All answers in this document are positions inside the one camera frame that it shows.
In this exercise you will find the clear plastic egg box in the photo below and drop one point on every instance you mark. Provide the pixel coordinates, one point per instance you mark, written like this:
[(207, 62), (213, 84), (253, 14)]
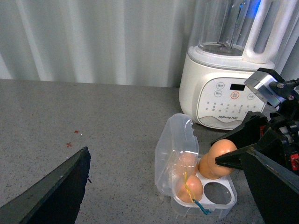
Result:
[(177, 175)]

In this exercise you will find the brown egg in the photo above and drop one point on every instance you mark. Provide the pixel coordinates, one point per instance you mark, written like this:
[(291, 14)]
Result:
[(196, 185), (186, 162), (205, 170)]

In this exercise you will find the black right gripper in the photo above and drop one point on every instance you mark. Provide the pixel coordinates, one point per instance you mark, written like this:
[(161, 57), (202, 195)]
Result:
[(277, 139)]

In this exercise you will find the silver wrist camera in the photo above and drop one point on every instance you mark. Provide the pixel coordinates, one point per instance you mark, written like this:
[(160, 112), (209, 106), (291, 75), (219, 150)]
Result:
[(271, 88)]

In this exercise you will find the brown egg front left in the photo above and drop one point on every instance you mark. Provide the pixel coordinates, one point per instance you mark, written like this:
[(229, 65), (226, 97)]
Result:
[(196, 185)]

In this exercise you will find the yellow rubber band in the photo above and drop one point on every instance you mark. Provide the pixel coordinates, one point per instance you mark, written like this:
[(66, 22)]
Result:
[(188, 195)]

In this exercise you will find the white Joyoung blender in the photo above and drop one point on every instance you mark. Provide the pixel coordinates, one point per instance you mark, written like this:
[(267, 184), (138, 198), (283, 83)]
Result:
[(230, 40)]

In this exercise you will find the brown egg back left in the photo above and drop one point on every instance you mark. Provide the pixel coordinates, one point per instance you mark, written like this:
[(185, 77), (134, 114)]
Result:
[(186, 162)]

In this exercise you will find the blue rubber band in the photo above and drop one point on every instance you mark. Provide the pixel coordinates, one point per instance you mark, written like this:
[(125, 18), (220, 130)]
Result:
[(205, 211)]

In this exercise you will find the brown egg carried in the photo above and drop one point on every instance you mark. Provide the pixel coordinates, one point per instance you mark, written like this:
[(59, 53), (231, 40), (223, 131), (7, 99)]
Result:
[(219, 148)]

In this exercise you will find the brown egg back right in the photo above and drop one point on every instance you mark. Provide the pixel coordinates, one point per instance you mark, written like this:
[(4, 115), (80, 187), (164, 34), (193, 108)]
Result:
[(205, 170)]

